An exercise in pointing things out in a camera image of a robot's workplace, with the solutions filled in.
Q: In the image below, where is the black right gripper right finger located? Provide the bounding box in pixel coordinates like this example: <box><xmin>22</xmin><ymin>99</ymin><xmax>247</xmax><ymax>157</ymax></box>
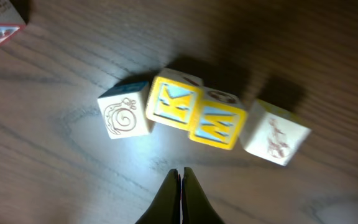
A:
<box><xmin>181</xmin><ymin>167</ymin><xmax>224</xmax><ymax>224</ymax></box>

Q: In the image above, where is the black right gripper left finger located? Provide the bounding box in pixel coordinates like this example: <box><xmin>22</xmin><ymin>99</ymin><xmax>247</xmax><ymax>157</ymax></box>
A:
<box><xmin>136</xmin><ymin>169</ymin><xmax>181</xmax><ymax>224</ymax></box>

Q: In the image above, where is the wooden letter B hammer block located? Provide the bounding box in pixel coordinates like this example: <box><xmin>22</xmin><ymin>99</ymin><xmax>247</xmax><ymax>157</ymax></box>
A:
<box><xmin>188</xmin><ymin>86</ymin><xmax>247</xmax><ymax>150</ymax></box>

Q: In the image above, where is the wooden block violin picture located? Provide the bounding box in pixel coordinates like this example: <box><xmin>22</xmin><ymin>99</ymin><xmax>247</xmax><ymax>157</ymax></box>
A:
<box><xmin>239</xmin><ymin>99</ymin><xmax>311</xmax><ymax>166</ymax></box>

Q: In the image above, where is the wooden block snail picture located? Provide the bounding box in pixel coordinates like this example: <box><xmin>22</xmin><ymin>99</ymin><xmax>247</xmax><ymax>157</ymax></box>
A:
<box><xmin>97</xmin><ymin>81</ymin><xmax>154</xmax><ymax>139</ymax></box>

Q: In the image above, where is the yellow block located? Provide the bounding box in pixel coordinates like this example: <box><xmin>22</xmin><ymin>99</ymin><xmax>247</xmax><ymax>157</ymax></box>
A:
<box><xmin>145</xmin><ymin>68</ymin><xmax>203</xmax><ymax>131</ymax></box>

